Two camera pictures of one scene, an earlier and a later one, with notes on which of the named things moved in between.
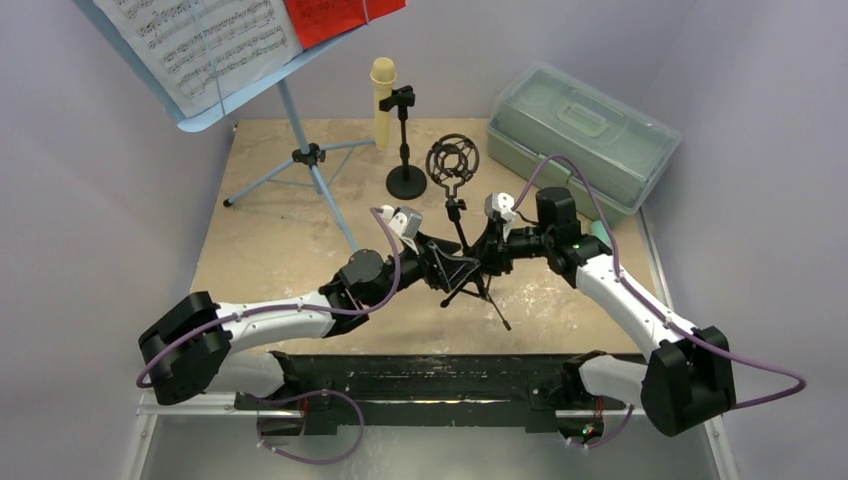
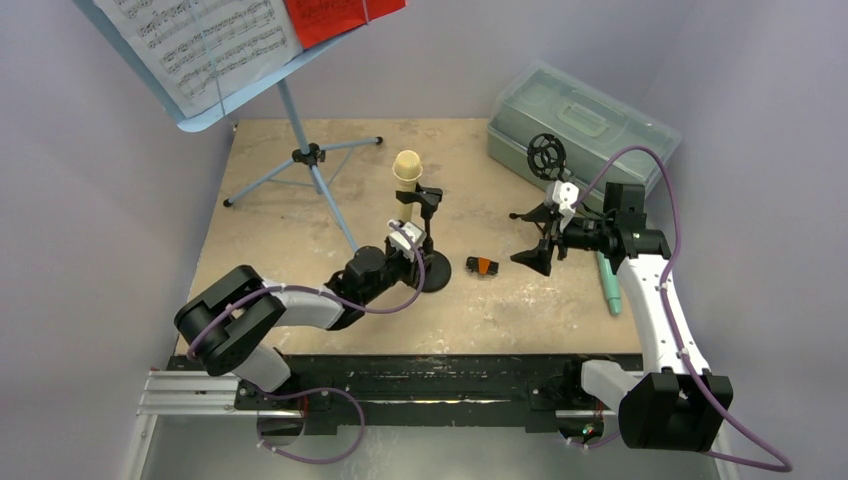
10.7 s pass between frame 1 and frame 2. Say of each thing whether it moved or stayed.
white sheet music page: stayed
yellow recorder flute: moved
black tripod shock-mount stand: moved
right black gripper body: moved
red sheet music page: stayed
